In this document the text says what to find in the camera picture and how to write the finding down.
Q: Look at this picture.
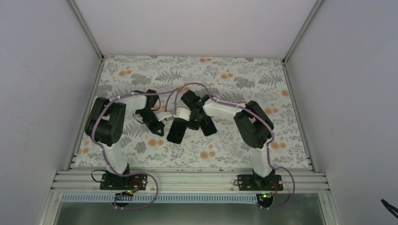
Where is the floral patterned table mat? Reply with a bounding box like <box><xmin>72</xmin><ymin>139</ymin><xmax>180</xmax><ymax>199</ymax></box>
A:
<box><xmin>74</xmin><ymin>55</ymin><xmax>312</xmax><ymax>170</ymax></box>

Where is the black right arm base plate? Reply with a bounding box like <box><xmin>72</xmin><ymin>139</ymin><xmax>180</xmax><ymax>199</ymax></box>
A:
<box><xmin>233</xmin><ymin>174</ymin><xmax>284</xmax><ymax>191</ymax></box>

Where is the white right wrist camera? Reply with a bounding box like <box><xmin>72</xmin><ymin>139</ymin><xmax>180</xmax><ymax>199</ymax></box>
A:
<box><xmin>173</xmin><ymin>107</ymin><xmax>191</xmax><ymax>121</ymax></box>

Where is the black phone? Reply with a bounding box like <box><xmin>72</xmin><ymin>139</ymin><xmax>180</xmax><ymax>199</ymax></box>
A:
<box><xmin>167</xmin><ymin>118</ymin><xmax>187</xmax><ymax>144</ymax></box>

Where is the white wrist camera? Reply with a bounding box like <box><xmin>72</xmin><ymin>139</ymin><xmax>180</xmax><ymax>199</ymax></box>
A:
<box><xmin>155</xmin><ymin>111</ymin><xmax>174</xmax><ymax>121</ymax></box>
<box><xmin>173</xmin><ymin>107</ymin><xmax>191</xmax><ymax>121</ymax></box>

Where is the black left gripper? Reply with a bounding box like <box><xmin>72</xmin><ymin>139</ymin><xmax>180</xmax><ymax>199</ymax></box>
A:
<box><xmin>137</xmin><ymin>109</ymin><xmax>165</xmax><ymax>137</ymax></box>

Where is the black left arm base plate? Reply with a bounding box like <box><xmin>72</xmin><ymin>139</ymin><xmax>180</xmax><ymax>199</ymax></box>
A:
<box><xmin>99</xmin><ymin>171</ymin><xmax>148</xmax><ymax>191</ymax></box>

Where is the black object at right edge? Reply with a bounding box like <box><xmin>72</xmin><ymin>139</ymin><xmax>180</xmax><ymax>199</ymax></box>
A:
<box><xmin>381</xmin><ymin>199</ymin><xmax>398</xmax><ymax>218</ymax></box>

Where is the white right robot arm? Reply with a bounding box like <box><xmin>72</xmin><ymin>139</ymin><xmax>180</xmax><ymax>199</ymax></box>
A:
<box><xmin>174</xmin><ymin>90</ymin><xmax>275</xmax><ymax>191</ymax></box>

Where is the perforated cable duct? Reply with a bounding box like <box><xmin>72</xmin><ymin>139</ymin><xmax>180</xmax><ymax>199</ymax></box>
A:
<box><xmin>61</xmin><ymin>192</ymin><xmax>259</xmax><ymax>204</ymax></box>

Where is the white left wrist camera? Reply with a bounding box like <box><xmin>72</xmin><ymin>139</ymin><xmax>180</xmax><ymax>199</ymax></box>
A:
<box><xmin>155</xmin><ymin>111</ymin><xmax>174</xmax><ymax>121</ymax></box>

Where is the dark green smartphone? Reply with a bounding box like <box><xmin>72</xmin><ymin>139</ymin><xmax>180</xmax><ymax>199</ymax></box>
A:
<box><xmin>200</xmin><ymin>116</ymin><xmax>217</xmax><ymax>136</ymax></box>

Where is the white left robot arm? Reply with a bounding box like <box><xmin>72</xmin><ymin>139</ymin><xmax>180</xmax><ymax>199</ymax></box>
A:
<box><xmin>84</xmin><ymin>90</ymin><xmax>165</xmax><ymax>190</ymax></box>

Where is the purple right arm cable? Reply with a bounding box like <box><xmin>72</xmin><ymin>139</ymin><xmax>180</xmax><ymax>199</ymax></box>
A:
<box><xmin>173</xmin><ymin>82</ymin><xmax>296</xmax><ymax>210</ymax></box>

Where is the aluminium mounting rail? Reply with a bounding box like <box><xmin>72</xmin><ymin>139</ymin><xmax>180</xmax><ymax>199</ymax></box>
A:
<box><xmin>51</xmin><ymin>170</ymin><xmax>330</xmax><ymax>194</ymax></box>

